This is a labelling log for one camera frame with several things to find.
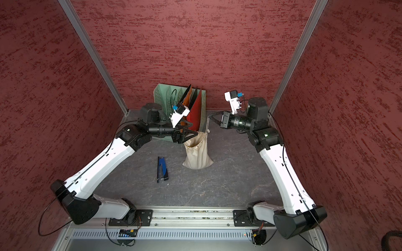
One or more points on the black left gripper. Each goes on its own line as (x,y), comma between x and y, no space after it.
(180,137)

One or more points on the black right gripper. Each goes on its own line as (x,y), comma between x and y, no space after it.
(225,122)

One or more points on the beige cloth soil bag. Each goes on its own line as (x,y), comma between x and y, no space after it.
(197,151)

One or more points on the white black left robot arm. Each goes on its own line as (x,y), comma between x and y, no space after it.
(76,194)

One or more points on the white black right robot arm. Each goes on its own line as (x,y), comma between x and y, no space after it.
(270,145)

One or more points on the red folder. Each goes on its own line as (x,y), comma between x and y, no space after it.
(194,117)

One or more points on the orange folder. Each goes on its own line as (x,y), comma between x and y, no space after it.
(189,100)

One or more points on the black folder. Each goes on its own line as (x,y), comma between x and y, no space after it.
(185,97)

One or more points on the blue black stapler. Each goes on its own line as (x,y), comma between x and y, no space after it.
(162,173)

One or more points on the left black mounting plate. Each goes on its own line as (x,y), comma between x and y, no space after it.
(139,218)

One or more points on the black mounting plate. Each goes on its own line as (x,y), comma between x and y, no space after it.
(242,219)
(139,218)

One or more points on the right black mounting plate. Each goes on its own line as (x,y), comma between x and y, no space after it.
(242,219)

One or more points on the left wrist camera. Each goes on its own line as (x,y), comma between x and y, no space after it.
(179,114)

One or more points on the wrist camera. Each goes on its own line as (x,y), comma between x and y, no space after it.
(179,114)
(233,97)

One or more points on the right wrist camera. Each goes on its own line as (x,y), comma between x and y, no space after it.
(233,97)

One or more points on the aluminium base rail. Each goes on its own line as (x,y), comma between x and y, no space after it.
(188,216)

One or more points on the right aluminium corner post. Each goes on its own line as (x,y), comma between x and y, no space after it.
(301,45)

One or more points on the aluminium corner post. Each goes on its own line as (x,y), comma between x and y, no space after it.
(85,39)
(301,45)

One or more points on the left aluminium corner post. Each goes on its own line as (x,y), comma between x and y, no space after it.
(85,39)

